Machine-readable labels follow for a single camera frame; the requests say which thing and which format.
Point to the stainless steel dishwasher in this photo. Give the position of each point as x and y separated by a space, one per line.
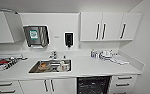
92 86

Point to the black soap dispenser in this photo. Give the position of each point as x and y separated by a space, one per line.
68 39

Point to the blue dish soap bottle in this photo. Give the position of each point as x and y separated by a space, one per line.
92 53

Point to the white mug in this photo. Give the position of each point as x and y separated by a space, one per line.
63 65

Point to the chrome faucet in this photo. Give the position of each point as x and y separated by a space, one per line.
53 54

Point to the small white bottle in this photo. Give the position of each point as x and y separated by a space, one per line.
97 54

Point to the stack of plates and cutlery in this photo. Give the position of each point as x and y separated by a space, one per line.
107 54

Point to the orange food container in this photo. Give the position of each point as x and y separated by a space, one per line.
43 66

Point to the steel paper towel dispenser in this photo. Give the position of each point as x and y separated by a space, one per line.
36 36

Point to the white two-door sink cabinet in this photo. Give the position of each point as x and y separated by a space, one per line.
57 86

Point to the stainless steel sink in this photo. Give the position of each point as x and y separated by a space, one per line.
34 69

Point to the narrow white drawer unit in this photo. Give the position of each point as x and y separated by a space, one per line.
124 83

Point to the white three-drawer unit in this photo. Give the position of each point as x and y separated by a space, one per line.
6 87

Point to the white wall outlet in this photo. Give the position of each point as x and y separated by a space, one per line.
79 47

